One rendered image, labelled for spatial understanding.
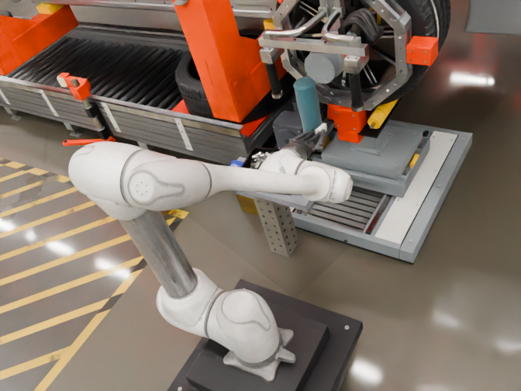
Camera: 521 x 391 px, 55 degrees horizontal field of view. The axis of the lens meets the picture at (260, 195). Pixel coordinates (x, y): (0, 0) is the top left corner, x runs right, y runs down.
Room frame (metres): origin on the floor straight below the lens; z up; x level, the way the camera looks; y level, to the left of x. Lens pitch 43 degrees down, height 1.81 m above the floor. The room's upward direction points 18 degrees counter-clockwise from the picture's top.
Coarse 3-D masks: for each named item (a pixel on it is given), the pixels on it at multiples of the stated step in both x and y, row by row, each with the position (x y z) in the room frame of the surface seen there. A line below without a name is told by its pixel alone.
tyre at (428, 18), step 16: (400, 0) 1.61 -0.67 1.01; (416, 0) 1.57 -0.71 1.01; (448, 0) 1.68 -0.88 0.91; (416, 16) 1.56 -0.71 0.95; (432, 16) 1.57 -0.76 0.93; (448, 16) 1.66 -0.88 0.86; (416, 32) 1.56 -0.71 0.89; (432, 32) 1.55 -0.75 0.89; (416, 64) 1.57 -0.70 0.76; (416, 80) 1.57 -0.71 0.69; (400, 96) 1.63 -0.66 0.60
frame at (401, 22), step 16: (288, 0) 1.83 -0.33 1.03; (368, 0) 1.60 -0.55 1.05; (384, 0) 1.60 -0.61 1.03; (272, 16) 1.89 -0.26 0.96; (288, 16) 1.91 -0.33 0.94; (384, 16) 1.56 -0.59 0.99; (400, 16) 1.54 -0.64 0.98; (400, 32) 1.52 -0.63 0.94; (400, 48) 1.54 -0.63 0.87; (288, 64) 1.87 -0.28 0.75; (304, 64) 1.88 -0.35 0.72; (400, 64) 1.53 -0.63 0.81; (400, 80) 1.53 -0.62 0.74; (320, 96) 1.78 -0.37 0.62; (336, 96) 1.74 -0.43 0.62; (368, 96) 1.67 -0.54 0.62; (384, 96) 1.58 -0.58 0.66
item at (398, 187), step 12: (336, 132) 2.08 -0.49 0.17; (324, 144) 2.01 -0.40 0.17; (420, 144) 1.77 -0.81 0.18; (312, 156) 1.95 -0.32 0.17; (420, 156) 1.72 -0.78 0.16; (348, 168) 1.80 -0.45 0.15; (408, 168) 1.68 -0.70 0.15; (360, 180) 1.71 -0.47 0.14; (372, 180) 1.66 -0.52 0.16; (384, 180) 1.65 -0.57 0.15; (396, 180) 1.63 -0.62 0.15; (408, 180) 1.61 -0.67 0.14; (384, 192) 1.62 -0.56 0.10; (396, 192) 1.58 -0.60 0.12
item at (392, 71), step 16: (304, 0) 1.91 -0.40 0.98; (352, 0) 1.76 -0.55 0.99; (304, 16) 1.99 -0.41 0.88; (320, 32) 1.87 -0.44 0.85; (384, 32) 1.67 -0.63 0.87; (368, 64) 1.73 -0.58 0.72; (384, 64) 1.85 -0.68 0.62; (336, 80) 1.84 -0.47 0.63; (368, 80) 1.78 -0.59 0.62; (384, 80) 1.69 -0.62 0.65
